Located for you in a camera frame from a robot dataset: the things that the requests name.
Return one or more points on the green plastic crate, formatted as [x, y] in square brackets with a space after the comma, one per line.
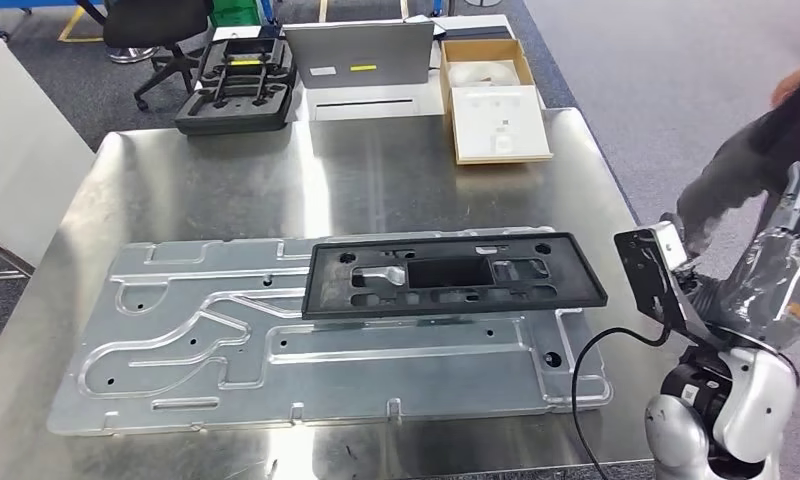
[236, 12]

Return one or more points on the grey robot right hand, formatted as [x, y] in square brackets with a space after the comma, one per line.
[771, 291]

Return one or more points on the grey round floor base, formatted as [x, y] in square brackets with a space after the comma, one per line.
[483, 2]

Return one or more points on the white paper card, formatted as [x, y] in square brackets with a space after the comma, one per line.
[236, 32]

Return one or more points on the tan edged white box lid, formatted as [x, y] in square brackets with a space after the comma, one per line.
[499, 126]

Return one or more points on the stamped grey metal panel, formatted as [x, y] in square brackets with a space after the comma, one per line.
[373, 378]

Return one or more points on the stainless steel workbench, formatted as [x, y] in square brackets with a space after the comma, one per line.
[373, 179]

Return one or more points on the black office chair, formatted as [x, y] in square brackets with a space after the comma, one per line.
[155, 23]

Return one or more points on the open brown cardboard box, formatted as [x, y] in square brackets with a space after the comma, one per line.
[483, 50]

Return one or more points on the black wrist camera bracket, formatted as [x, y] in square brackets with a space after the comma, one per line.
[645, 278]

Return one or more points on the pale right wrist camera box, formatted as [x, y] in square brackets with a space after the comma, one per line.
[668, 242]

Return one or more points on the white side panel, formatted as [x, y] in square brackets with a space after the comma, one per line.
[22, 152]

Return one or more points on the long black plastic part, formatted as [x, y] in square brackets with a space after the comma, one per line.
[572, 285]

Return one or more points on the person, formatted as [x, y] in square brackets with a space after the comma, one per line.
[738, 172]

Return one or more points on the black flat box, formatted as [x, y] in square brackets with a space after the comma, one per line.
[473, 33]

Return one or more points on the black foam case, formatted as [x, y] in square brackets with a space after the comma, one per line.
[234, 116]

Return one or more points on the silver laptop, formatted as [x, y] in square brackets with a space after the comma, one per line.
[373, 50]

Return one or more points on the chrome round floor base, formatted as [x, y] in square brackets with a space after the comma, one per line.
[134, 55]

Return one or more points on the steel side table frame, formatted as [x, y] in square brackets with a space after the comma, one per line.
[2, 258]

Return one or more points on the white flat box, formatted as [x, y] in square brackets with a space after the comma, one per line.
[373, 93]

